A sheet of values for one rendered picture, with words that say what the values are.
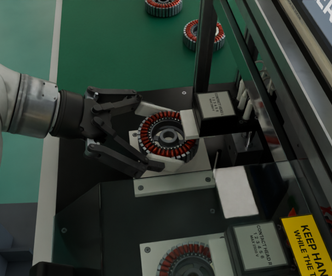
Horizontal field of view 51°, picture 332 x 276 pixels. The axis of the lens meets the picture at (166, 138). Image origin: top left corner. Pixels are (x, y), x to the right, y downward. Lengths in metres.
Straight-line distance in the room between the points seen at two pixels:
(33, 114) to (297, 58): 0.35
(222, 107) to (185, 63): 0.35
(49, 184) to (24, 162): 1.01
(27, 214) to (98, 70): 0.84
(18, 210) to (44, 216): 0.90
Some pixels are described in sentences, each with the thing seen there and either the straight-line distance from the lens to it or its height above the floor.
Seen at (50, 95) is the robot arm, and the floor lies 0.99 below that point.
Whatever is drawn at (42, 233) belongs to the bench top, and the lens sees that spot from 0.69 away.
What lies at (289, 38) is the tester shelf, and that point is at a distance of 0.41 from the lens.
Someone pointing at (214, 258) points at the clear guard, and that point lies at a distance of 0.30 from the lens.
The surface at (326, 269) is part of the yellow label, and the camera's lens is 0.32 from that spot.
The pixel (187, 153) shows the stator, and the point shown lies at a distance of 0.60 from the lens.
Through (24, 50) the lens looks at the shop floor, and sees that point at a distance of 2.32.
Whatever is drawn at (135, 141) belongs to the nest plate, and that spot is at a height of 0.78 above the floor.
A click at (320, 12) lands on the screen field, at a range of 0.39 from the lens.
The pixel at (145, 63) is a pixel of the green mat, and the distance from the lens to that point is 0.92.
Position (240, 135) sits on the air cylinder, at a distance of 0.68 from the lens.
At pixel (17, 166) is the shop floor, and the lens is 1.74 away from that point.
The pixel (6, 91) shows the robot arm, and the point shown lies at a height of 1.02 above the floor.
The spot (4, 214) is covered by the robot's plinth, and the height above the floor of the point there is 0.02.
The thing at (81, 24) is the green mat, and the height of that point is 0.75.
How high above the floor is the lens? 1.35
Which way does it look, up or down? 53 degrees down
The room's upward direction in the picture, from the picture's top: straight up
